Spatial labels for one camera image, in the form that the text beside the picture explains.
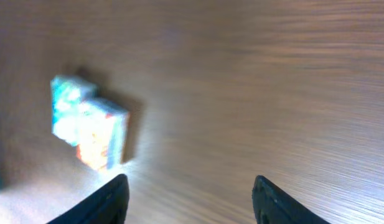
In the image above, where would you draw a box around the teal tissue pack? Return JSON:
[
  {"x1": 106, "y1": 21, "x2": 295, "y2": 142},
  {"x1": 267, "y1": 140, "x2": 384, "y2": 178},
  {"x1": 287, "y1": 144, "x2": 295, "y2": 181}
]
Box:
[{"x1": 50, "y1": 75, "x2": 97, "y2": 147}]

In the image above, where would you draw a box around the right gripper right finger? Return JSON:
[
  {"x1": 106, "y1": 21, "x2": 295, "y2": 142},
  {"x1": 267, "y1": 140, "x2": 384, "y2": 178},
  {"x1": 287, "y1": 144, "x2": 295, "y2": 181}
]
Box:
[{"x1": 252, "y1": 175, "x2": 329, "y2": 224}]

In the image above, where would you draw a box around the orange tissue pack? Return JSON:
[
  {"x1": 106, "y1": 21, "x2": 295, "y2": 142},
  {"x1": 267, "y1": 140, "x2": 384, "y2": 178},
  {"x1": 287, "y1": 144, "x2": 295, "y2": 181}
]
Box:
[{"x1": 77, "y1": 98, "x2": 129, "y2": 172}]

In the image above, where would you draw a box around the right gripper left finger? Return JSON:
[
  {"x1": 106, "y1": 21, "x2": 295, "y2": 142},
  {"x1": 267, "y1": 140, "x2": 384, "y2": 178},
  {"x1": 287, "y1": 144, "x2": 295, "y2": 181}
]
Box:
[{"x1": 48, "y1": 174, "x2": 129, "y2": 224}]

